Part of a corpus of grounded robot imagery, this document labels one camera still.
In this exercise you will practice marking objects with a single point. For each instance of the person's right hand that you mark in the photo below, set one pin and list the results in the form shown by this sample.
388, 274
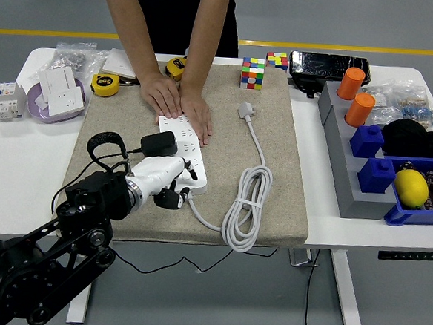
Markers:
162, 93

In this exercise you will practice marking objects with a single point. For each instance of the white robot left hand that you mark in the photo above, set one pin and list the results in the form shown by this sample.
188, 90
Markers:
156, 173

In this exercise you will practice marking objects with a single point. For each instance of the person's left hand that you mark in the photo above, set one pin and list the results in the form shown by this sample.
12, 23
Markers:
197, 113

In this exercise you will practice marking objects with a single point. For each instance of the black plug adapter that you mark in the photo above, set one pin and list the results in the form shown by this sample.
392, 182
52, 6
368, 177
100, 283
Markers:
160, 143

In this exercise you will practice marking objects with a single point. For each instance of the white power strip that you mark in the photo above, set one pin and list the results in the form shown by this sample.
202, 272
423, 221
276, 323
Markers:
191, 146

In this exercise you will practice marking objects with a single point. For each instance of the person's left forearm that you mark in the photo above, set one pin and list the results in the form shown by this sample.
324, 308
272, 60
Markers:
206, 39

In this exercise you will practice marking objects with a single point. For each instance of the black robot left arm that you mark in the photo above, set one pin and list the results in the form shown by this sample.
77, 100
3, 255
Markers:
87, 198

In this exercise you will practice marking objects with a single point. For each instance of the person's right forearm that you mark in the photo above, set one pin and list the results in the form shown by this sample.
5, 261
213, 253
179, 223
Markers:
133, 26

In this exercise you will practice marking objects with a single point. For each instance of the yellow tape measure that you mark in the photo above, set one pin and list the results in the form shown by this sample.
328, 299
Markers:
105, 85
175, 68

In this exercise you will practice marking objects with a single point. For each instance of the dark flat pad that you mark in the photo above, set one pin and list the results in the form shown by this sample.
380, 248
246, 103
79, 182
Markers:
129, 81

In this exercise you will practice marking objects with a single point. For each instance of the large colourful puzzle cube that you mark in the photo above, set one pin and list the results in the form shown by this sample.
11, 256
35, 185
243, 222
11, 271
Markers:
252, 74

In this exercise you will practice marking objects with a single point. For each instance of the white table leg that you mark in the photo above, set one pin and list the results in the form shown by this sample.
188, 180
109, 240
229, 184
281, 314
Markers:
347, 290
80, 309

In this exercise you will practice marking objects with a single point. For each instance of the person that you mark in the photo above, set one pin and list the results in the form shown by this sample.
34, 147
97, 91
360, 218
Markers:
175, 11

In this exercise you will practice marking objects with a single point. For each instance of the grey-brown mat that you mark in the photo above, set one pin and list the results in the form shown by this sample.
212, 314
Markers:
235, 216

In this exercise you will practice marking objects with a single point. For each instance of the black table control panel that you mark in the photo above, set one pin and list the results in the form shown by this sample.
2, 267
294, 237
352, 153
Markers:
407, 255

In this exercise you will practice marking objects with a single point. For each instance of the plastic bag of screws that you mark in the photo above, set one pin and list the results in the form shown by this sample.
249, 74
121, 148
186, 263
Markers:
73, 59

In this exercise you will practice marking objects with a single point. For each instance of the small colourful puzzle cube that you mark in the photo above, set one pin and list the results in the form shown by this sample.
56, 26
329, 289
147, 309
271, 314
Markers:
277, 60

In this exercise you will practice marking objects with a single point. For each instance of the black device stand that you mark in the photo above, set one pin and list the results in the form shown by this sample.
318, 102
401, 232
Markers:
307, 86

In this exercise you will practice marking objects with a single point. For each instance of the purple bowl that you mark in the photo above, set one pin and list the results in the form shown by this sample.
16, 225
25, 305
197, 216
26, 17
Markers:
34, 109

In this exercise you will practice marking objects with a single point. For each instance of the blue plastic bin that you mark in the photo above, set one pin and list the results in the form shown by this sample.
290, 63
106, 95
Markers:
402, 216

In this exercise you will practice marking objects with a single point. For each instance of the grey box under table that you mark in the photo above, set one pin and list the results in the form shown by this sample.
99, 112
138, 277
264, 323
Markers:
301, 257

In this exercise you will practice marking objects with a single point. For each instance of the shiny black flat device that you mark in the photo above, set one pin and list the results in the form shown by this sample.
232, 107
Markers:
327, 66

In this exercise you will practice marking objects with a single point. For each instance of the orange cylinder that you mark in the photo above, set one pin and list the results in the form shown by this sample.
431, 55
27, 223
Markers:
359, 109
351, 82

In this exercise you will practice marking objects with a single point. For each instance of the white circuit breaker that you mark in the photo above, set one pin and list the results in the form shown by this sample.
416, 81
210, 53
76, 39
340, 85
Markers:
5, 101

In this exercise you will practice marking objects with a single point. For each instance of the yellow lemon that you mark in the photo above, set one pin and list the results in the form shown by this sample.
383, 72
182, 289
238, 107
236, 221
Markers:
411, 189

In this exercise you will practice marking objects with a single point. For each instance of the grey stepped block holder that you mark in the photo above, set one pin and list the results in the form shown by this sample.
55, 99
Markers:
343, 179

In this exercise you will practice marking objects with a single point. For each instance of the blue square block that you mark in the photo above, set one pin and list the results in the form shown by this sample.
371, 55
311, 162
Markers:
366, 141
375, 175

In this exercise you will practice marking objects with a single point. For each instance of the clear plastic parts bag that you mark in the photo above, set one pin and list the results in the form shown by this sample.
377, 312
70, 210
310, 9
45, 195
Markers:
382, 107

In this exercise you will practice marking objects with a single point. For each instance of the black cloth with red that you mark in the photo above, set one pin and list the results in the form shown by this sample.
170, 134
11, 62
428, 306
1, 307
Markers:
408, 135

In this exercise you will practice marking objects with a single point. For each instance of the plastic bag of resistors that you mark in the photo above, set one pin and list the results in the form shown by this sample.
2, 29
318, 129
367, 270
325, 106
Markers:
417, 106

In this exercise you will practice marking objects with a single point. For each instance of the white switch panel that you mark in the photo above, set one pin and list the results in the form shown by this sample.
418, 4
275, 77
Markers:
115, 64

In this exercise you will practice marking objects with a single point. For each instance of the white wall socket panel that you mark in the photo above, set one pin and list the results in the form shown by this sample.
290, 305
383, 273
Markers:
66, 101

